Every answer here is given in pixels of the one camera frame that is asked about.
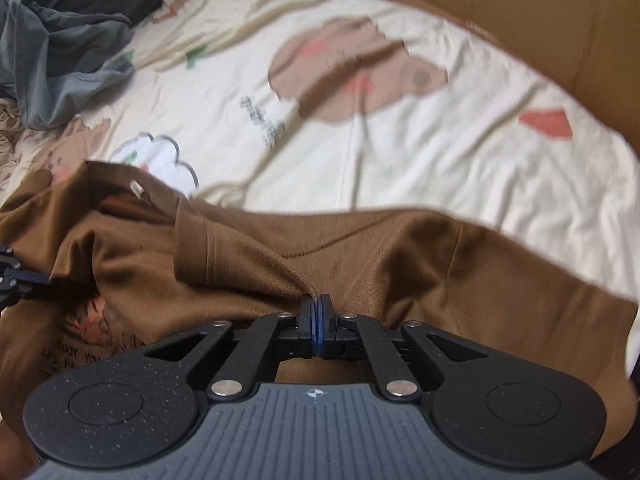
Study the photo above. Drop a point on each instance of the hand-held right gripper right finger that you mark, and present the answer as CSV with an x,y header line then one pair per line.
x,y
325,310

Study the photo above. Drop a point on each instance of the grey crumpled garment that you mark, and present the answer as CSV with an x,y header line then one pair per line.
x,y
55,60

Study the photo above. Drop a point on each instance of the brown printed t-shirt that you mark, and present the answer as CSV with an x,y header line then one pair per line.
x,y
400,270

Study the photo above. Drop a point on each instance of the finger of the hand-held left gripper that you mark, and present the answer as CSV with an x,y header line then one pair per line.
x,y
25,280

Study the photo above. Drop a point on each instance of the beige crumpled cloth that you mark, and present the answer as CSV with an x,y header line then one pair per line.
x,y
10,130

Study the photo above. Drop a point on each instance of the cream bear print blanket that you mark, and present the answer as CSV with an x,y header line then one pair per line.
x,y
425,160

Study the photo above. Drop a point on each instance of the flat brown cardboard sheet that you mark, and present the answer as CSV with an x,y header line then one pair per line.
x,y
525,15

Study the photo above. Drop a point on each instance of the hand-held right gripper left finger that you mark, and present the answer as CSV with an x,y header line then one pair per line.
x,y
306,310

